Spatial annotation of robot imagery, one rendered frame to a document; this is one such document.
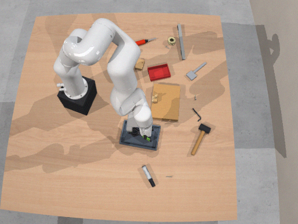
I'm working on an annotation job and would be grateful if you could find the red rectangular tray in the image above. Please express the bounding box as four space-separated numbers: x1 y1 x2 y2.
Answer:
147 64 171 81

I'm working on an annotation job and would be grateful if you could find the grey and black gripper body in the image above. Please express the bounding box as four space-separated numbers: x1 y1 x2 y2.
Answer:
139 126 152 137

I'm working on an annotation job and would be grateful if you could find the beige cylindrical collar with hole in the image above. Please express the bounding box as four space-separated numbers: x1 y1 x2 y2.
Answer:
168 37 176 45

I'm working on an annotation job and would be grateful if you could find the white marker with black cap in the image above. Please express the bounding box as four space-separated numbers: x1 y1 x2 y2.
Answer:
142 165 155 187

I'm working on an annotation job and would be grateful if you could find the black-headed mallet with wooden handle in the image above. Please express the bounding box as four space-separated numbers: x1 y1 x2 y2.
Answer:
191 124 211 155

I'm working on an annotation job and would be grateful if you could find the red-handled screwdriver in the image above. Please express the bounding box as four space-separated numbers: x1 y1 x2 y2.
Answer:
136 38 156 46

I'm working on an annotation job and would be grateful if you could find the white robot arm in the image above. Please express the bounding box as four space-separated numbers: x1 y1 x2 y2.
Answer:
53 18 153 132

